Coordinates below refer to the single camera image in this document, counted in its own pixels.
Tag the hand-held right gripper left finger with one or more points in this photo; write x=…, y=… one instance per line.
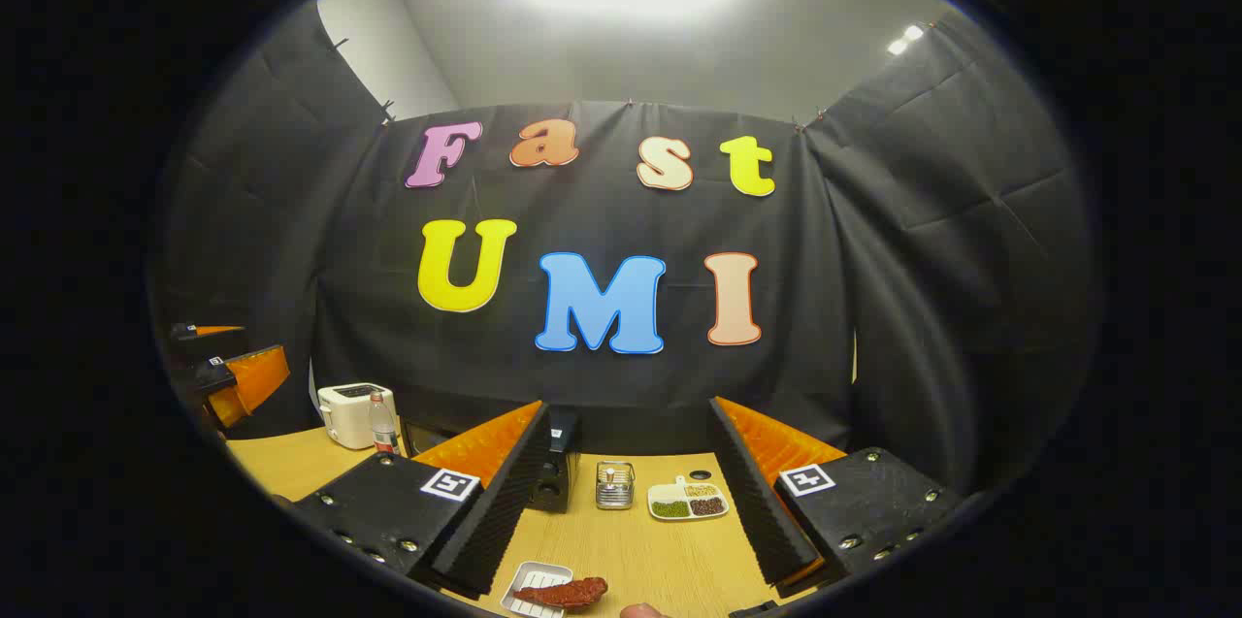
x=505, y=502

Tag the clear plastic water bottle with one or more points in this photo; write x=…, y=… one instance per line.
x=384, y=429

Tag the white divided bean dish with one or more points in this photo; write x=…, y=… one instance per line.
x=687, y=505

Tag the white toaster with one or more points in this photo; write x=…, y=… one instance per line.
x=342, y=414

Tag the small ceiling light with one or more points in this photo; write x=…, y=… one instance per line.
x=904, y=39

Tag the red roasted meat piece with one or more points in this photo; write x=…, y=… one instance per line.
x=568, y=592

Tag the white ribbed tray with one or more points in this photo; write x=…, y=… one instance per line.
x=536, y=574

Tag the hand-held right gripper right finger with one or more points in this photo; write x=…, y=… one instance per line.
x=752, y=502

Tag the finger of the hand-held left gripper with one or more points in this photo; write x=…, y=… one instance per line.
x=209, y=344
x=247, y=383

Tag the black electric oven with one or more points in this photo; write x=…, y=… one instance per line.
x=561, y=463

